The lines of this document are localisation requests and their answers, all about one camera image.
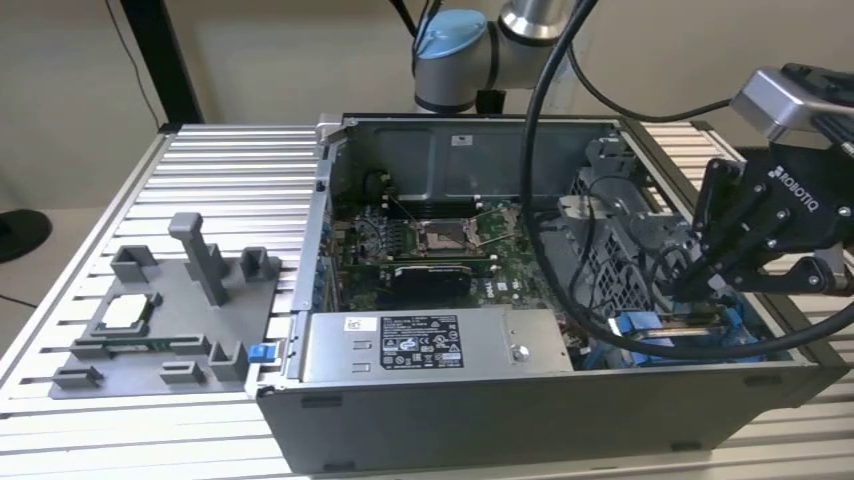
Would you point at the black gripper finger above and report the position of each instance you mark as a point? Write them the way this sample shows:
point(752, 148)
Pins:
point(721, 200)
point(795, 275)

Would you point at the hard disk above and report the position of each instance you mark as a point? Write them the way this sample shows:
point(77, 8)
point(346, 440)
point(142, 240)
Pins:
point(641, 322)

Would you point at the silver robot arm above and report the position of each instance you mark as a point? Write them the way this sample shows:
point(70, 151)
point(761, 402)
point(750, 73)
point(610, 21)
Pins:
point(454, 75)

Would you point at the green motherboard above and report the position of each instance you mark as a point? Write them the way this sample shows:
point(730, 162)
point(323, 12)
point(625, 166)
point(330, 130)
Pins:
point(521, 270)

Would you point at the CPU socket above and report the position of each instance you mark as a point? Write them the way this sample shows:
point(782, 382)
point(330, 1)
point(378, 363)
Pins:
point(444, 237)

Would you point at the black graphics card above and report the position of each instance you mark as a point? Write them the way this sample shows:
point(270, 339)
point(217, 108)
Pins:
point(430, 285)

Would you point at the thin metal locking lever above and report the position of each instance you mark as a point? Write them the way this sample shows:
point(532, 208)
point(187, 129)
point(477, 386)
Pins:
point(408, 210)

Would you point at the black and grey PC case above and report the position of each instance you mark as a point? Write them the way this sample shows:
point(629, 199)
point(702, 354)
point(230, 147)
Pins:
point(468, 425)

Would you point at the silver power supply unit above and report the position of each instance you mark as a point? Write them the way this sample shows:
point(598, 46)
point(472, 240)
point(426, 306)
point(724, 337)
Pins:
point(334, 345)

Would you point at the blue plastic latch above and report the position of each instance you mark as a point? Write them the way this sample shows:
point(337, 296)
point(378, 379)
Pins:
point(261, 353)

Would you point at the grey parts rack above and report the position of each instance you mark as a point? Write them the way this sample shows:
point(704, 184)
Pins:
point(167, 320)

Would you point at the silver CPU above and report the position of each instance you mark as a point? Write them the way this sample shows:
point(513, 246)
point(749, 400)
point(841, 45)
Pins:
point(127, 310)

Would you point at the black round base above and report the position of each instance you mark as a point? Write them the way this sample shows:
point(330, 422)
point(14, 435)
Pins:
point(23, 235)

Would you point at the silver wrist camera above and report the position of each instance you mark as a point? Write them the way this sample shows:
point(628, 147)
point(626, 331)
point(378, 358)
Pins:
point(768, 100)

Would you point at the black upright post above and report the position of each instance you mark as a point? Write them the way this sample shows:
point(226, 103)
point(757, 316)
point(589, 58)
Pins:
point(163, 60)

